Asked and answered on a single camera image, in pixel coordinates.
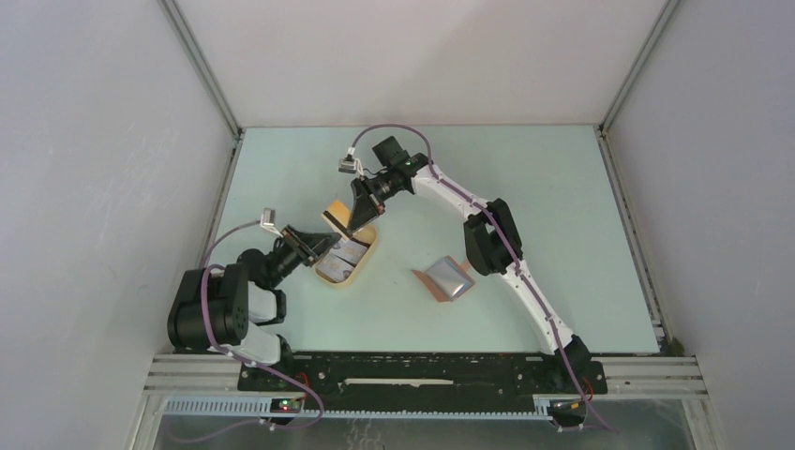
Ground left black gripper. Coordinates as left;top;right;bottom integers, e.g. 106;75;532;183
266;224;339;288

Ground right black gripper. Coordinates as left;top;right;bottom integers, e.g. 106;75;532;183
347;170;398;235

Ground yellow oval tray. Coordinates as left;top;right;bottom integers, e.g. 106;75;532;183
314;225;379;288

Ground tan credit card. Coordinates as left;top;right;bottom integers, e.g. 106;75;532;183
322;200;353;240

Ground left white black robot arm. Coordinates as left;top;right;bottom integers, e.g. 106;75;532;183
166;226;340;391

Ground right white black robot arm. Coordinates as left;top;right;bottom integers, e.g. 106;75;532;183
338;137;592;392

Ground credit card stack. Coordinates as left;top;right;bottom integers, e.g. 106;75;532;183
315;240;369;283

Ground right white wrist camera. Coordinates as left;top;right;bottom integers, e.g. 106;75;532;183
337;155;364;175

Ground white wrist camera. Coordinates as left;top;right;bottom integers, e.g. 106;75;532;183
260;207;282;236
337;155;364;175

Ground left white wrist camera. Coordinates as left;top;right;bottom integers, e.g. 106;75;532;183
260;207;282;236

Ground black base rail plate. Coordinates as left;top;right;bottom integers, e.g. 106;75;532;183
277;352;608;414

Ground aluminium frame rail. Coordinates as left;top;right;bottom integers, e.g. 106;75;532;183
144;352;707;420

